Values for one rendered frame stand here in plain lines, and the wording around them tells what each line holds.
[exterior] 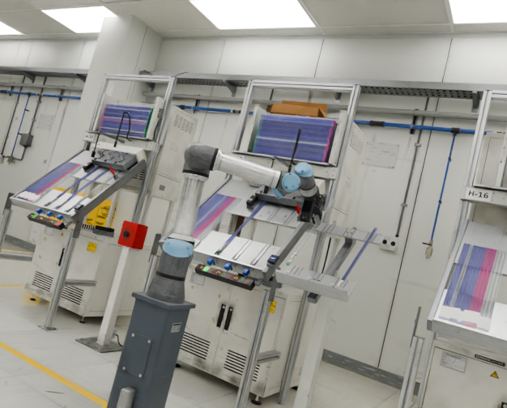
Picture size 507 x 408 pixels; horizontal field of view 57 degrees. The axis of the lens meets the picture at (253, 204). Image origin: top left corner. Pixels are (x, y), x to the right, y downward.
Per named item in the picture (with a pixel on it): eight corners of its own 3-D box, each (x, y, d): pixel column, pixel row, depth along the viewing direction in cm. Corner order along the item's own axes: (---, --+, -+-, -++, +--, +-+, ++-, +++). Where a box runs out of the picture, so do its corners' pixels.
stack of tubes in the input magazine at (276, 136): (324, 163, 269) (334, 118, 271) (250, 152, 295) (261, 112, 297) (331, 167, 280) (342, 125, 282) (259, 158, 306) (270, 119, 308)
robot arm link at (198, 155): (187, 133, 182) (305, 171, 185) (189, 138, 193) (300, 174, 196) (178, 161, 181) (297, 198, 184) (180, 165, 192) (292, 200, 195)
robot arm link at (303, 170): (288, 166, 202) (305, 158, 203) (294, 184, 209) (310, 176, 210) (296, 176, 196) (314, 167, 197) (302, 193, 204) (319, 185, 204)
